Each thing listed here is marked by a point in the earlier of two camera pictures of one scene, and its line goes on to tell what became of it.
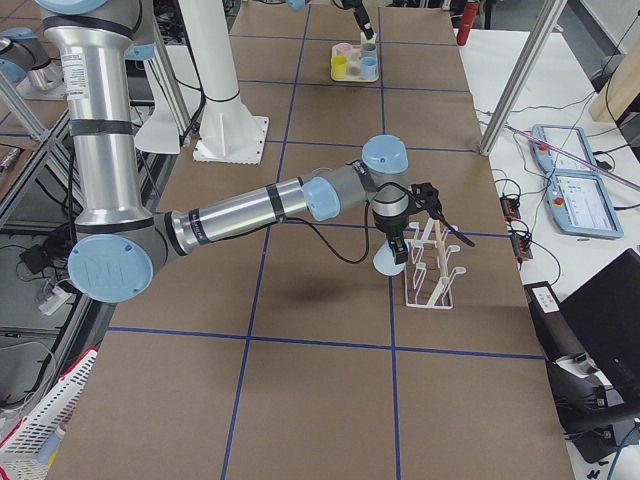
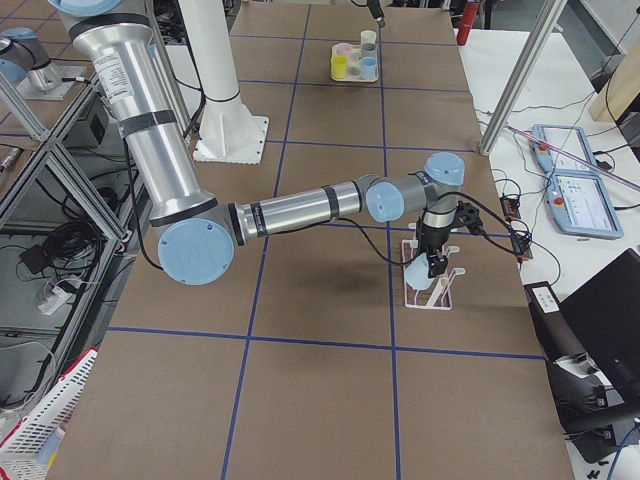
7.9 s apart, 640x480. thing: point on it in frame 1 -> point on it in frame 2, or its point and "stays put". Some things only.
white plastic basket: x=22 y=450 stays put
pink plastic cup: x=342 y=49 stays put
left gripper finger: x=363 y=22 -> x=375 y=8
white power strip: x=55 y=299 stays put
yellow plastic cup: x=338 y=66 stays put
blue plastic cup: x=369 y=66 stays put
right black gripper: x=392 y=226 -> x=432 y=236
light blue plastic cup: x=384 y=261 -> x=416 y=273
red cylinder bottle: x=470 y=15 stays put
